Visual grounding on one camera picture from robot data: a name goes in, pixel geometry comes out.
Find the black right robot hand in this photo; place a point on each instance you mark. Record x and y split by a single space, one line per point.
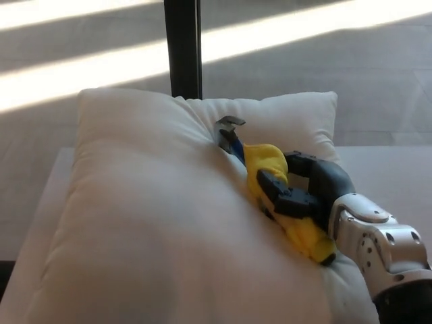
332 180

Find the yellow cloth wrap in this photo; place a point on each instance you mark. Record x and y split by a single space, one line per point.
263 160

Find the white square pillow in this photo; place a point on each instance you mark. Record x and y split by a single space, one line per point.
141 189

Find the black vertical post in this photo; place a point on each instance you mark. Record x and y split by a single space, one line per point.
184 47

